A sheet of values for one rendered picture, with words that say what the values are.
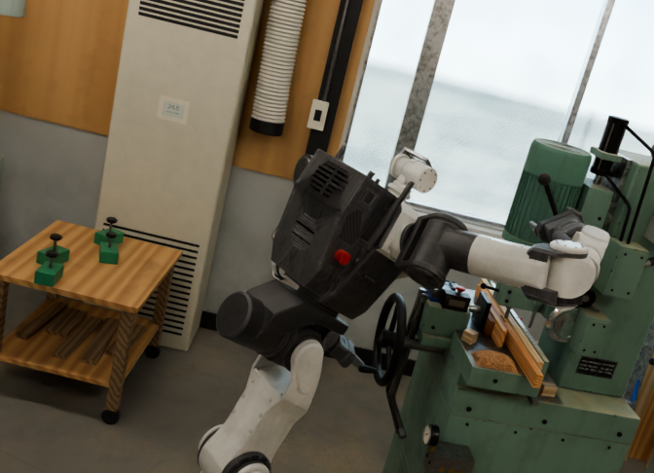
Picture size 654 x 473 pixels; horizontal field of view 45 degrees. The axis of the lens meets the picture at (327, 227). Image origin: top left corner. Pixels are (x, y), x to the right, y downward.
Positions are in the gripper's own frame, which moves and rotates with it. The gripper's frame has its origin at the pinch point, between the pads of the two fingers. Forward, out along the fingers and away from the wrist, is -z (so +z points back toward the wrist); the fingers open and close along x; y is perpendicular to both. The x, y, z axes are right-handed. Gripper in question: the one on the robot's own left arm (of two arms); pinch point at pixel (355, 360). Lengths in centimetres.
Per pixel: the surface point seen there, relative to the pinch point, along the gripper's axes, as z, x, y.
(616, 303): -39, 12, 69
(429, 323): -5.2, 6.2, 25.9
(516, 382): -25, 29, 35
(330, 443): -48, -61, -55
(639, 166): -12, 12, 100
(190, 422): 3, -59, -84
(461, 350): -12.8, 17.7, 28.6
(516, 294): -19, 5, 50
